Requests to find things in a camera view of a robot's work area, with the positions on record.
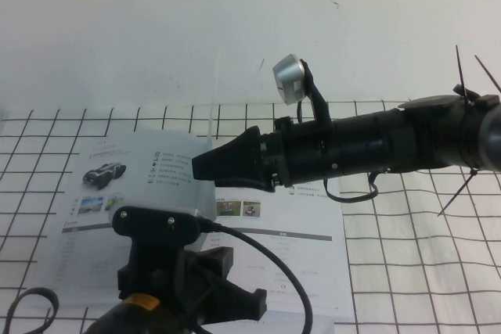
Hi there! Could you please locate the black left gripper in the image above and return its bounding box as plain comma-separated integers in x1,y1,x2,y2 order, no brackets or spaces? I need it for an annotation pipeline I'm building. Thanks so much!
117,239,269,321

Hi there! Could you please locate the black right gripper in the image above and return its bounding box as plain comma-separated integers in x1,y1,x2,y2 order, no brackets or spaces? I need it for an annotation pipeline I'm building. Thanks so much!
191,117,337,193

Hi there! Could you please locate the white product catalog book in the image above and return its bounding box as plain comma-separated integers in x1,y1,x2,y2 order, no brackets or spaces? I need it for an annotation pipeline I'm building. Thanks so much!
58,128,352,319

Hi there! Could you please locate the white black-checked tablecloth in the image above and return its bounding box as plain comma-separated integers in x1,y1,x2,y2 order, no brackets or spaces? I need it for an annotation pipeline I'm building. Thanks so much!
0,98,501,334

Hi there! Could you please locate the black zip tie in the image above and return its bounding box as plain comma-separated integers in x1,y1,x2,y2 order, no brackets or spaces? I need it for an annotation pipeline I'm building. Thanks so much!
474,55,501,93
437,167,481,218
455,44,471,107

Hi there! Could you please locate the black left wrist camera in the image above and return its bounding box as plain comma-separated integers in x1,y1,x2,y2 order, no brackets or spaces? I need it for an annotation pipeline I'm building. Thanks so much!
111,203,207,251

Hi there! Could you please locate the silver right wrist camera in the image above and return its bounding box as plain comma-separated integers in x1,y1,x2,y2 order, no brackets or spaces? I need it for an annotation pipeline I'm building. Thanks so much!
272,54,332,124

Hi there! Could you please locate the black right camera cable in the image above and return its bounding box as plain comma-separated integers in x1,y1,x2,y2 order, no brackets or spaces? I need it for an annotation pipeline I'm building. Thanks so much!
323,171,379,204

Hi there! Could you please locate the black strap loop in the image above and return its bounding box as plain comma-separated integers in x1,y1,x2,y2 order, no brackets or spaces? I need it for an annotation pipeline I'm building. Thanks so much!
5,286,60,334

